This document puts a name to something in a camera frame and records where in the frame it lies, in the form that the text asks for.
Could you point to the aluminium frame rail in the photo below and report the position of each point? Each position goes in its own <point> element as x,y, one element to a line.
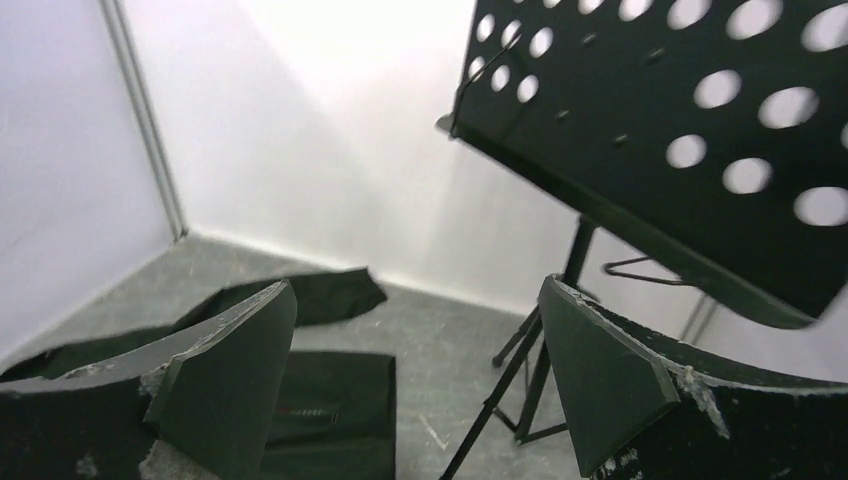
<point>116,20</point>

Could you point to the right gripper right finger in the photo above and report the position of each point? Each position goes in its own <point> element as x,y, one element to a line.
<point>642,405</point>

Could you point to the black music stand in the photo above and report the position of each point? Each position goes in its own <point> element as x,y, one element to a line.
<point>693,143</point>

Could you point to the black jacket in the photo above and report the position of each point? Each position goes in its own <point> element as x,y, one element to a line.
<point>335,414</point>

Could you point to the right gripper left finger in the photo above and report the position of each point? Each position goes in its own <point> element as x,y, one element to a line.
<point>205,392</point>

